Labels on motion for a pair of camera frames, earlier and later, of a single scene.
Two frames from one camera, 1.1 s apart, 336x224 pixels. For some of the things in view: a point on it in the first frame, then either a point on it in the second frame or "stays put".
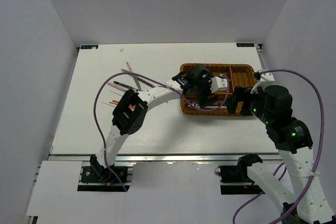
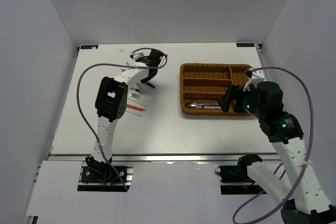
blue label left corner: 88,46 stays put
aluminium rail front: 161,158 stays put
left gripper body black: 202,89 to 151,76
